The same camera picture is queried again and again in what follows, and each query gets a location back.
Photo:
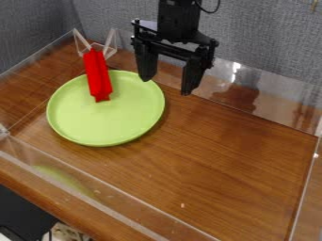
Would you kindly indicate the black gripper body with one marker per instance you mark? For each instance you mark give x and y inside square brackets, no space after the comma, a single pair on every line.
[174,35]

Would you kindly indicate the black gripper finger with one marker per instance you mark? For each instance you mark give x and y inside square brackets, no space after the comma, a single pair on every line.
[148,61]
[193,74]

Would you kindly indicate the red long block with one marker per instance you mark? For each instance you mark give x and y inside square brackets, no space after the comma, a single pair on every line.
[98,76]

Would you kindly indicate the green round plate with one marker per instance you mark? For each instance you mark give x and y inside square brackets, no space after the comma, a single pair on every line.
[112,122]

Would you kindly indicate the black box under table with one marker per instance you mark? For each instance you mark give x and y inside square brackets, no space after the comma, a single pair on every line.
[22,217]

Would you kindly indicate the clear acrylic corner bracket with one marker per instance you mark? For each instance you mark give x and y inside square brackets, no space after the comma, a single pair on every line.
[109,48]

